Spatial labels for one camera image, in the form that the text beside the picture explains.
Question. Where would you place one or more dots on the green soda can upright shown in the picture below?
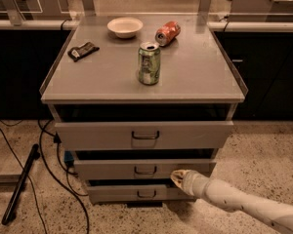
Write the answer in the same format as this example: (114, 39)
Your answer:
(149, 63)

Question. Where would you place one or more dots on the grey bottom drawer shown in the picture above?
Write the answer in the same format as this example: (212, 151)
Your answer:
(134, 190)

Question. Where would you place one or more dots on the blue power plug box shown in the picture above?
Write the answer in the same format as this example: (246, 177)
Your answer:
(68, 158)

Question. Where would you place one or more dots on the orange soda can lying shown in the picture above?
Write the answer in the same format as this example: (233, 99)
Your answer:
(167, 32)

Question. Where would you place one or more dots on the grey drawer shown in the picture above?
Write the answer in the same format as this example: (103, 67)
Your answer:
(144, 135)
(139, 169)
(134, 190)

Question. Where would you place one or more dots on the grey top drawer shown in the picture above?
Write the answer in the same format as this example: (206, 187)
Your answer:
(144, 135)

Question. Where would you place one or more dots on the grey metal drawer cabinet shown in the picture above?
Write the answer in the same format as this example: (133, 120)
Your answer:
(196, 84)

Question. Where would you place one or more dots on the white paper bowl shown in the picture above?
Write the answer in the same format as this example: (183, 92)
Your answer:
(125, 28)

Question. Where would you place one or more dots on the yellowish padded gripper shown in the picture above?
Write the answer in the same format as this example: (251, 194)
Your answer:
(192, 182)

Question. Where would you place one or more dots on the black snack wrapper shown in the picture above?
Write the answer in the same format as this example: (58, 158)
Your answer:
(78, 53)

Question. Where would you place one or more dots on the black bar on floor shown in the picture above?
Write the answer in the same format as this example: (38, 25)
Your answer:
(9, 214)

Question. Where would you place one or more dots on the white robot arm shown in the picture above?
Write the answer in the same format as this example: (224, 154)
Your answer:
(222, 195)

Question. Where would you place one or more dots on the white horizontal rail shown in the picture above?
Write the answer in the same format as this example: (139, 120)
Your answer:
(231, 26)

